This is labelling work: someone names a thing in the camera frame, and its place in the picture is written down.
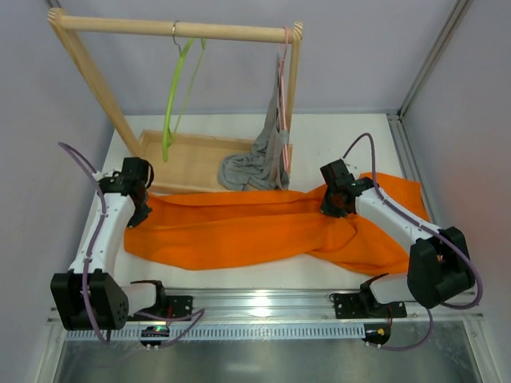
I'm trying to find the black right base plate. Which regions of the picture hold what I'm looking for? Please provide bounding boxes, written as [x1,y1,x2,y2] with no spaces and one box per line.
[329,291,407,319]

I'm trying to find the aluminium front rail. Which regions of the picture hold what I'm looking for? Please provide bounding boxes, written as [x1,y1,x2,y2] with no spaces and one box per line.
[46,287,484,342]

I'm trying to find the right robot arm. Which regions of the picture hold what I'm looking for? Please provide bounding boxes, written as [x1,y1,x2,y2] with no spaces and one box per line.
[320,159,476,314]

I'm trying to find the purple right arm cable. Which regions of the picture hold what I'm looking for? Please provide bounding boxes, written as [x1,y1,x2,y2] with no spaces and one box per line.
[342,132,484,352]

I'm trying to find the wooden clothes rack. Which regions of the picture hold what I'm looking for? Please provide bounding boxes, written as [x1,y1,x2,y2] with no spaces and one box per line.
[46,7,304,195]

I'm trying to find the green plastic hanger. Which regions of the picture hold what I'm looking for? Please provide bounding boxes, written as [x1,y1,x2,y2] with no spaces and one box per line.
[161,38,207,163]

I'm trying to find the grey shirt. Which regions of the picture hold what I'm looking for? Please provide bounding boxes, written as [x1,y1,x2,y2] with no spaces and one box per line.
[217,80,290,192]

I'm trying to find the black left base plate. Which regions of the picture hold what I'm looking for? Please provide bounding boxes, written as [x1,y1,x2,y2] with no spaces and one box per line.
[142,295,193,320]

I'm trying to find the aluminium corner frame post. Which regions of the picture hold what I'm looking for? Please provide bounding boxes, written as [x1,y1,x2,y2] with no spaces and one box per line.
[386,0,474,184]

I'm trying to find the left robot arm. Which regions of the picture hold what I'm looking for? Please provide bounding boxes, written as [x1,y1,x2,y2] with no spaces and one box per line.
[50,157,165,331]

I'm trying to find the pink wire hanger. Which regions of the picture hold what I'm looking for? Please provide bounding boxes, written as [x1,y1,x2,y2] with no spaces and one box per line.
[277,27,291,175]

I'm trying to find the orange trousers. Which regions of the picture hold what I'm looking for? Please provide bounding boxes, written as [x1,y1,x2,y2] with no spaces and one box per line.
[124,185,409,276]

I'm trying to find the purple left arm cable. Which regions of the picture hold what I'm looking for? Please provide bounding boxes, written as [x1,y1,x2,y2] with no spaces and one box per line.
[57,141,207,346]

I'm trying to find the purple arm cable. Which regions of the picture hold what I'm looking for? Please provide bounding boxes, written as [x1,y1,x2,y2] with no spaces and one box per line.
[57,141,207,346]
[342,132,484,352]

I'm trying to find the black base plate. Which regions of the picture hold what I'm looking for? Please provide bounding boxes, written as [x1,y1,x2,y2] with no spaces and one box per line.
[329,291,407,319]
[142,295,193,320]

